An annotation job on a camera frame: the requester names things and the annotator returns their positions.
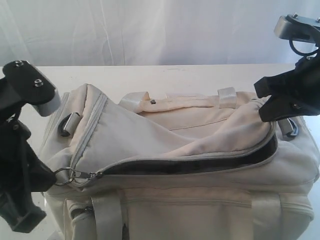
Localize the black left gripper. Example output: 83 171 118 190
0 109 57 200

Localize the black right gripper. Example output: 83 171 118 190
253 55 320 122

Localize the metal zipper pull ring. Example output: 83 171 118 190
53 166 105 187

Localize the cream duffel bag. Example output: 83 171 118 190
39 84 320 240

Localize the white backdrop curtain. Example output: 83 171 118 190
0 0 320 66

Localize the black right D-ring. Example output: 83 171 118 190
279 118 300 138

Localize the black d-ring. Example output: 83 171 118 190
279 118 300 138
58 113 80 137

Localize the black left D-ring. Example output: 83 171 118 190
58 113 80 137

